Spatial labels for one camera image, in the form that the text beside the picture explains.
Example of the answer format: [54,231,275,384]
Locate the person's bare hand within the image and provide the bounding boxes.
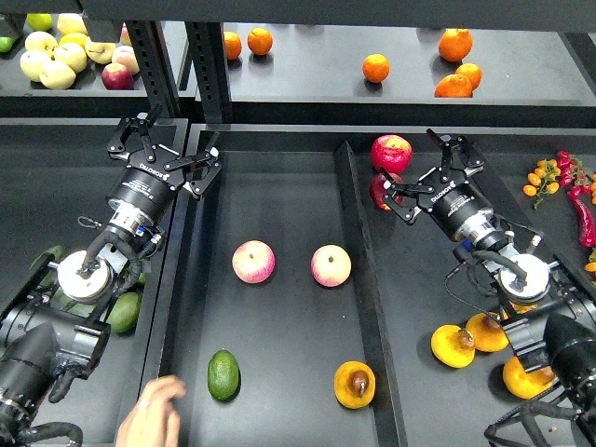
[115,375,186,447]

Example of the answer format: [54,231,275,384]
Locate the pink apple right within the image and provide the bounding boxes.
[310,245,352,288]

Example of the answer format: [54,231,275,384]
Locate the pale yellow apple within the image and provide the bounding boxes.
[39,61,76,89]
[24,31,58,54]
[84,37,116,65]
[20,49,52,83]
[53,42,88,74]

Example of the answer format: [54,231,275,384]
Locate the bright red apple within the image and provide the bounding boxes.
[371,134,413,174]

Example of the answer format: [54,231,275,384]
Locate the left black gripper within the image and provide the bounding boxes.
[106,103,222,231]

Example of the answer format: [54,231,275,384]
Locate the red chili pepper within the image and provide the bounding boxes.
[567,186,595,248]

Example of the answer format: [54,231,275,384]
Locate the orange front right shelf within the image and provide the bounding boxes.
[434,74,473,98]

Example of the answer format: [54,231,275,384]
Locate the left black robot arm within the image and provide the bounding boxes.
[1,103,222,446]

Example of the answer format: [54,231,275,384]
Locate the green lime on shelf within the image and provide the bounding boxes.
[26,13,53,32]

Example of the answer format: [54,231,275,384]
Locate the pale yellow apple front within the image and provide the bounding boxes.
[39,61,76,89]

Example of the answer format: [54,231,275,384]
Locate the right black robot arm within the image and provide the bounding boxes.
[373,129,595,446]

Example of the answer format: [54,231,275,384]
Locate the orange far left shelf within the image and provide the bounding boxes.
[223,31,242,61]

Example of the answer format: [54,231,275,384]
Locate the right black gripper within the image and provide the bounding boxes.
[381,129,494,242]

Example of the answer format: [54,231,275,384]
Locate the pale yellow apple right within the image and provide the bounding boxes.
[84,37,116,65]

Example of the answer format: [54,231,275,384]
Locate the black centre tray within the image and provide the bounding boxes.
[129,123,596,447]

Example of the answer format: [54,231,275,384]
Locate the red cherry tomato bunch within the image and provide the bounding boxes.
[557,150,591,187]

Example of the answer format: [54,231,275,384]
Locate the pale yellow apple centre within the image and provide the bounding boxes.
[53,42,88,74]

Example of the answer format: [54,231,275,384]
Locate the black shelf upright post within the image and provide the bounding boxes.
[184,21,233,124]

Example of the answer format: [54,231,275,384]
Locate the dark red apple on shelf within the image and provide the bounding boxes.
[102,62,134,90]

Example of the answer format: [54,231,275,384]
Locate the yellow cherry tomato bunch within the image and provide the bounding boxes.
[522,159,561,210]

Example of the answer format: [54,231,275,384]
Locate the pale pink peach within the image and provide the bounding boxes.
[112,46,140,75]

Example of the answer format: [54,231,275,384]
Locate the black left tray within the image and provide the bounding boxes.
[1,120,186,446]

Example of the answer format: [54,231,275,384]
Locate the yellow pear lower pile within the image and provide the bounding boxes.
[502,357,556,400]

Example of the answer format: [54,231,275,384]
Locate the black tray divider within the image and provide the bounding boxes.
[333,142,408,446]

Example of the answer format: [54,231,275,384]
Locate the orange middle shelf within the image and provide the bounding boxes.
[362,53,390,84]

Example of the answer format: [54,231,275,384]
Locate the pink apple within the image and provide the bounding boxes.
[310,245,352,288]
[232,240,276,284]

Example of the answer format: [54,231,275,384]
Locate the pink apple left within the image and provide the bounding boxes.
[232,240,276,284]

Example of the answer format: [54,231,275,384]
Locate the yellow pear with brown stem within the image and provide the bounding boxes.
[333,360,376,410]

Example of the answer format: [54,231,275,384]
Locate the black tray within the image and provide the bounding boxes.
[129,123,596,447]
[1,120,186,446]

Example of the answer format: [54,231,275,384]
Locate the pale yellow apple upper left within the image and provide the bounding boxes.
[24,31,58,54]

